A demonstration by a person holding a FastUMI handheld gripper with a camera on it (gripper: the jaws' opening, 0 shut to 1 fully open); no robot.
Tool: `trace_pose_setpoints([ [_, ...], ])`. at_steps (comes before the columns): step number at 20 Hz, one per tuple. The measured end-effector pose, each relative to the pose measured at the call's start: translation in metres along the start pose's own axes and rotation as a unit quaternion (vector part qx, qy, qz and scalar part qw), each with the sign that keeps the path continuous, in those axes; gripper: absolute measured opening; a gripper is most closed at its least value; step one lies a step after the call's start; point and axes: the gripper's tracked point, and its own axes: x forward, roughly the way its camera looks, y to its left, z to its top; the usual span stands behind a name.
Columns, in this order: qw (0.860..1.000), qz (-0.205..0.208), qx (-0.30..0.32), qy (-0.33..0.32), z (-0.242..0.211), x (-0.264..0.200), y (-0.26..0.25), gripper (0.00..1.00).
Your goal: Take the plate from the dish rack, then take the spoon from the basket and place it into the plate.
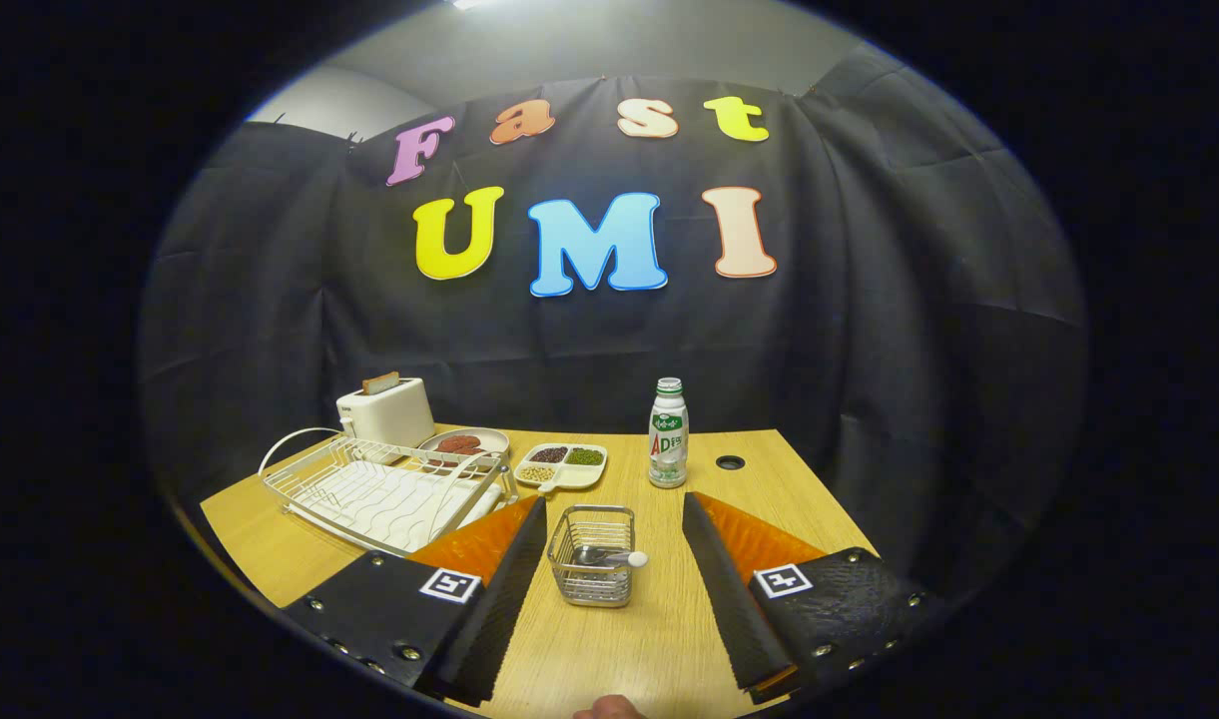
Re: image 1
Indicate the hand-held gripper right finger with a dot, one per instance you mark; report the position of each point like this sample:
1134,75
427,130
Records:
729,599

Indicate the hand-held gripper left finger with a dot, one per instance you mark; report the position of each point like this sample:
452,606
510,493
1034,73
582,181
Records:
499,609

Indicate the beige round plate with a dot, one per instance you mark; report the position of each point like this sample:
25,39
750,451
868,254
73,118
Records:
484,436

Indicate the pile of yellow soybeans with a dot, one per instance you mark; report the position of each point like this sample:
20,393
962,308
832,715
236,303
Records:
537,473

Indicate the white drain tray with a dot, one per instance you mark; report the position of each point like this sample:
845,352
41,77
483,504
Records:
389,504

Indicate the white divided tray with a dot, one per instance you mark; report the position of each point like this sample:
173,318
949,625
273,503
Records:
579,477

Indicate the brown meat piece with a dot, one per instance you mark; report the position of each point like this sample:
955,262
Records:
469,457
459,443

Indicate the pile of dark beans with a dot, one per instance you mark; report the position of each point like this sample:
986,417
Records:
549,454

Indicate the white drink bottle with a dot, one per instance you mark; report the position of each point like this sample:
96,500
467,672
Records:
668,439

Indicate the pile of green beans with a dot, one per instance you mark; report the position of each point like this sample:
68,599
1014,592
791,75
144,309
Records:
585,457

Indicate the white toaster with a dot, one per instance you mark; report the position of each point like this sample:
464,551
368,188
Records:
389,414

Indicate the brown toast slice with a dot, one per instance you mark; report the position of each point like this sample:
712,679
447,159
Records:
380,382

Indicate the black backdrop cloth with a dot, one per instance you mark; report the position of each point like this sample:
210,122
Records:
869,350

